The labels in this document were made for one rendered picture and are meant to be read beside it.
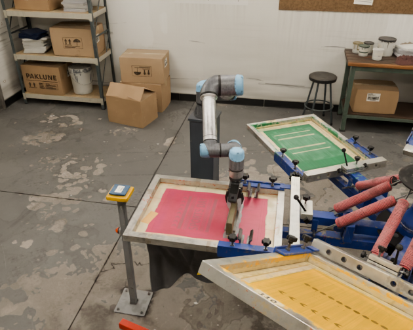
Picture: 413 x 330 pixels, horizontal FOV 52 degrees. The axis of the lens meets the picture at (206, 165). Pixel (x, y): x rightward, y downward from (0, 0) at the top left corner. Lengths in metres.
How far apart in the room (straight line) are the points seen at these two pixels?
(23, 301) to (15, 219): 1.03
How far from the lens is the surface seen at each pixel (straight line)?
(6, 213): 4.33
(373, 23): 5.85
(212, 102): 2.33
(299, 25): 5.78
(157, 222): 2.31
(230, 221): 2.14
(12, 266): 3.74
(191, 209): 2.39
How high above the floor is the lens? 2.39
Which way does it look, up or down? 31 degrees down
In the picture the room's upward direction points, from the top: straight up
